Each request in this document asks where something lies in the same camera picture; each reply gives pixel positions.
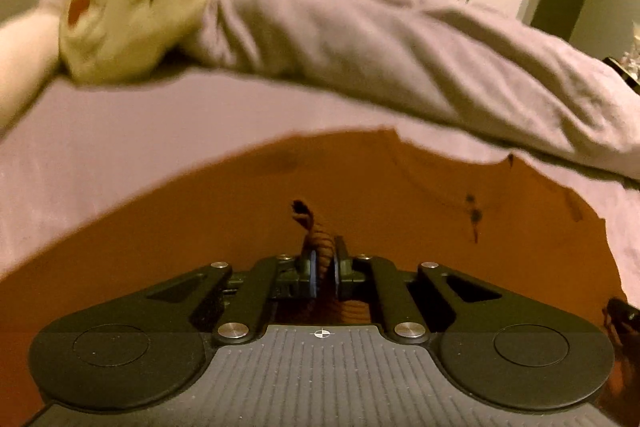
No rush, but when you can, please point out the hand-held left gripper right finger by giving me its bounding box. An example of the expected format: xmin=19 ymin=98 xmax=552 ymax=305
xmin=332 ymin=236 xmax=503 ymax=344

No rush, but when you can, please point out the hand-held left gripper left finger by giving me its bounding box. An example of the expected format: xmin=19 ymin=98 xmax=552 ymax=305
xmin=144 ymin=249 xmax=322 ymax=344

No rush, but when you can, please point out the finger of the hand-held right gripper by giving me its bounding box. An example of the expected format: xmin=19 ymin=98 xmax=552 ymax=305
xmin=601 ymin=297 xmax=640 ymax=344

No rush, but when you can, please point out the rust brown knit garment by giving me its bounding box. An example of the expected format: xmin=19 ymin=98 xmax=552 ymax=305
xmin=0 ymin=127 xmax=640 ymax=427

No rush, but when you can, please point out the purple duvet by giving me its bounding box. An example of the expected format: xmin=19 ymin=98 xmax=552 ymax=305
xmin=40 ymin=0 xmax=640 ymax=184

